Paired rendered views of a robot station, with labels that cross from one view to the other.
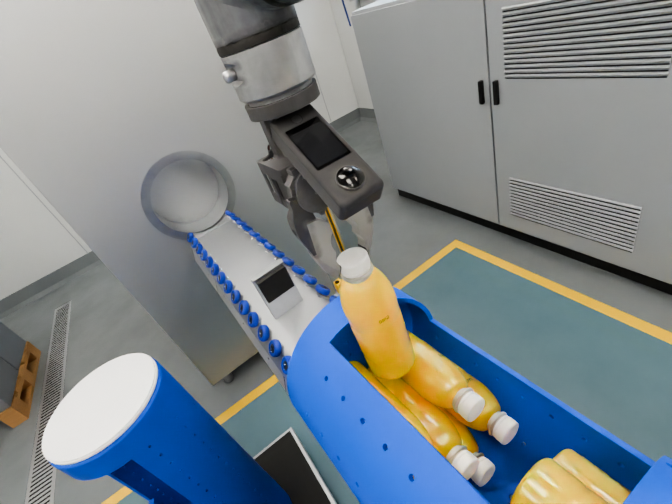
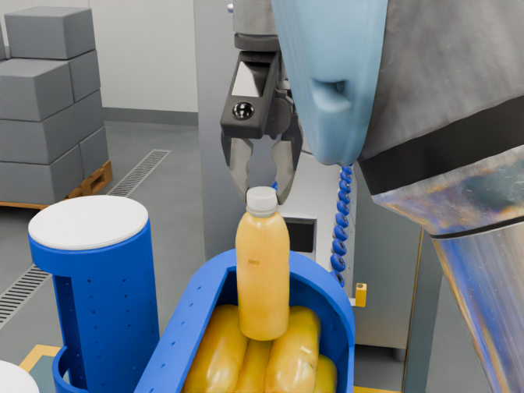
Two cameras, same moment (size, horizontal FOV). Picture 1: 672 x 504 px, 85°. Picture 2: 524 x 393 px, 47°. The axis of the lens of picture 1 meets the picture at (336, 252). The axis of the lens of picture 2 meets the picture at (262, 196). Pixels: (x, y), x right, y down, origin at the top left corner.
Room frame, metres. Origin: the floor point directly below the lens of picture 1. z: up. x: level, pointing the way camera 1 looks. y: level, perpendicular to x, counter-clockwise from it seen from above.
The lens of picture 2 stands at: (-0.25, -0.38, 1.69)
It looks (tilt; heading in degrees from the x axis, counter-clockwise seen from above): 24 degrees down; 31
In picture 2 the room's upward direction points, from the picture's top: straight up
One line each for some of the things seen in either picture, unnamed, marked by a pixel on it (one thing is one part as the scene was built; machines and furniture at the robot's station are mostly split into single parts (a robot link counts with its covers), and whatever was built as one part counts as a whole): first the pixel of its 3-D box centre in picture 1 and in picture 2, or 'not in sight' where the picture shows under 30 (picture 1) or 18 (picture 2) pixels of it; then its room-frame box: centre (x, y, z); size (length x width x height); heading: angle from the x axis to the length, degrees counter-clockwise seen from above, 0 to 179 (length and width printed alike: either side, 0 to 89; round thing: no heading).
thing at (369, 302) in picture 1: (375, 318); (263, 267); (0.35, -0.02, 1.26); 0.07 x 0.07 x 0.19
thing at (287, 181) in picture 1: (299, 150); (265, 83); (0.38, 0.00, 1.51); 0.09 x 0.08 x 0.12; 22
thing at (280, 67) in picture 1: (268, 70); (261, 16); (0.37, 0.00, 1.59); 0.08 x 0.08 x 0.05
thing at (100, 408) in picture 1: (102, 402); (89, 220); (0.65, 0.65, 1.03); 0.28 x 0.28 x 0.01
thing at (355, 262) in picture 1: (354, 264); (261, 200); (0.35, -0.02, 1.36); 0.04 x 0.04 x 0.02
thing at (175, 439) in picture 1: (198, 478); (108, 366); (0.65, 0.65, 0.59); 0.28 x 0.28 x 0.88
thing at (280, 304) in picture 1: (278, 290); (294, 246); (0.83, 0.19, 1.00); 0.10 x 0.04 x 0.15; 112
